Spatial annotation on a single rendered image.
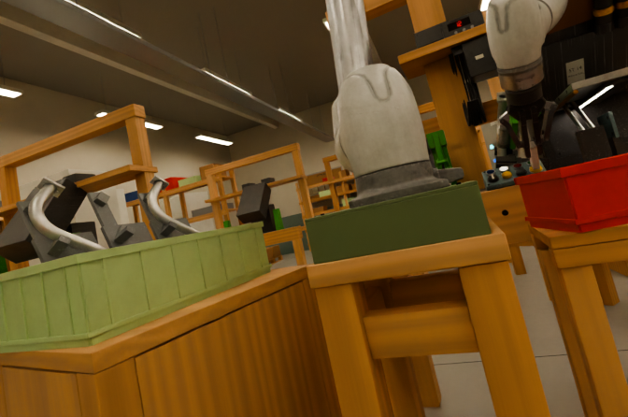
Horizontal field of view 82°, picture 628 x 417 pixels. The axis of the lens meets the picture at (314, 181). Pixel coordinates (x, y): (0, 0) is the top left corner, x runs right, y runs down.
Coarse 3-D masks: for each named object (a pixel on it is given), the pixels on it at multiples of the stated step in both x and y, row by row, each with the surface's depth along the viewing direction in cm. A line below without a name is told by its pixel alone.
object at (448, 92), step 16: (416, 0) 166; (432, 0) 163; (416, 16) 166; (432, 16) 163; (416, 32) 165; (432, 64) 163; (448, 64) 160; (432, 80) 162; (448, 80) 160; (432, 96) 162; (448, 96) 160; (464, 96) 157; (448, 112) 160; (448, 128) 160; (464, 128) 157; (448, 144) 160; (464, 144) 157; (464, 160) 157; (480, 160) 154; (464, 176) 157; (480, 176) 154
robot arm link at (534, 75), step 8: (536, 64) 79; (504, 72) 82; (512, 72) 81; (520, 72) 80; (528, 72) 80; (536, 72) 80; (504, 80) 84; (512, 80) 82; (520, 80) 81; (528, 80) 81; (536, 80) 81; (504, 88) 85; (512, 88) 83; (520, 88) 82; (528, 88) 83
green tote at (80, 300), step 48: (192, 240) 93; (240, 240) 110; (0, 288) 79; (48, 288) 72; (96, 288) 69; (144, 288) 78; (192, 288) 89; (0, 336) 80; (48, 336) 71; (96, 336) 67
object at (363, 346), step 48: (336, 288) 61; (384, 288) 82; (432, 288) 80; (480, 288) 53; (336, 336) 61; (384, 336) 60; (432, 336) 57; (480, 336) 53; (528, 336) 51; (336, 384) 61; (384, 384) 63; (528, 384) 51
